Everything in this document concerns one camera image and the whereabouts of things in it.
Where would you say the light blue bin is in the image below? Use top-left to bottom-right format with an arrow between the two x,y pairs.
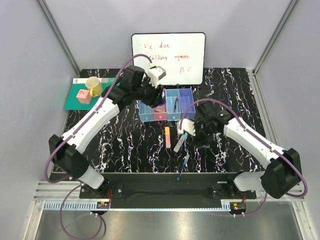
138,100 -> 154,122
165,89 -> 182,121

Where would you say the pink bin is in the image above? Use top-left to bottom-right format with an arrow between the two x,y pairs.
153,104 -> 168,121

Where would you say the blue clear pen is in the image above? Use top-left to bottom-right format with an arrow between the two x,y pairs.
176,153 -> 190,182

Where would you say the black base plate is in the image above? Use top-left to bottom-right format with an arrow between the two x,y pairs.
79,172 -> 256,206

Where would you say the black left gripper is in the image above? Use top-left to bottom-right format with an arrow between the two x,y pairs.
132,75 -> 164,108

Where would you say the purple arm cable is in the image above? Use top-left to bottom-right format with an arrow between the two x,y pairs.
177,98 -> 308,217
44,54 -> 154,239

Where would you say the black marble pattern mat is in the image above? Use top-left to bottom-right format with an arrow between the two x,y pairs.
51,67 -> 277,174

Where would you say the white slotted cable duct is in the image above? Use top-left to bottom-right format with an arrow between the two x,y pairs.
44,199 -> 231,212

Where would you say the blue ink bottle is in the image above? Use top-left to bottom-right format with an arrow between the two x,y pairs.
160,89 -> 166,106

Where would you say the purple bin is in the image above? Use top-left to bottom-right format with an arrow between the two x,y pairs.
179,88 -> 196,120

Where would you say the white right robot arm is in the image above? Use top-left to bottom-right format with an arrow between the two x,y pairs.
193,102 -> 302,199

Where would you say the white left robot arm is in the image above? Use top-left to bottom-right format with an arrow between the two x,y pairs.
49,65 -> 166,198

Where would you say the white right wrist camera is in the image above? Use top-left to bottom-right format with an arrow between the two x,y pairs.
177,118 -> 196,137

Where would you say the pink cube block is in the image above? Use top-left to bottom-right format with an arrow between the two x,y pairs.
76,89 -> 93,105

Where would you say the orange highlighter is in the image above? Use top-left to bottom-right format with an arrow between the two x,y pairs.
164,126 -> 171,149

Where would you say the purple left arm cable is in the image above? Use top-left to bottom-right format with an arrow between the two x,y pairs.
44,54 -> 154,239

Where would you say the yellow mug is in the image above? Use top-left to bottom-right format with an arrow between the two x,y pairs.
85,76 -> 103,97

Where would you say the small whiteboard with red writing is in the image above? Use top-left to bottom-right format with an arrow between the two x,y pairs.
131,32 -> 206,86

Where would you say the blue white highlighter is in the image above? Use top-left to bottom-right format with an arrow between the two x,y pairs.
173,132 -> 188,153

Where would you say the red pen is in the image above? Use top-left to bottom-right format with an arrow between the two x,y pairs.
173,97 -> 179,113

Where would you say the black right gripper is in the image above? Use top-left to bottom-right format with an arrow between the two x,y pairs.
188,119 -> 217,150

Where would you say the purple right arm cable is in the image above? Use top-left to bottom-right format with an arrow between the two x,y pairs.
177,98 -> 308,217

